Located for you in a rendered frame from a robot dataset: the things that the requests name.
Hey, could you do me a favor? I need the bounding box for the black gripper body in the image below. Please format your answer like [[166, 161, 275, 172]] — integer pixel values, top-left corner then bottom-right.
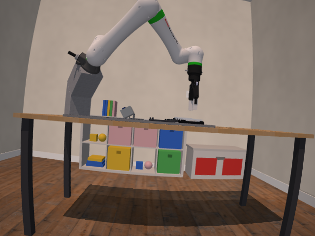
[[189, 74, 200, 87]]

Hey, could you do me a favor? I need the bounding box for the grey operator panel with coloured buttons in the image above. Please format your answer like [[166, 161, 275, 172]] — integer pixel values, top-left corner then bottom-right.
[[120, 106, 141, 119]]

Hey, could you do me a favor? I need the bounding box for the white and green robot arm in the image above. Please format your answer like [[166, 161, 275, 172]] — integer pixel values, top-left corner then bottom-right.
[[68, 0, 204, 76]]

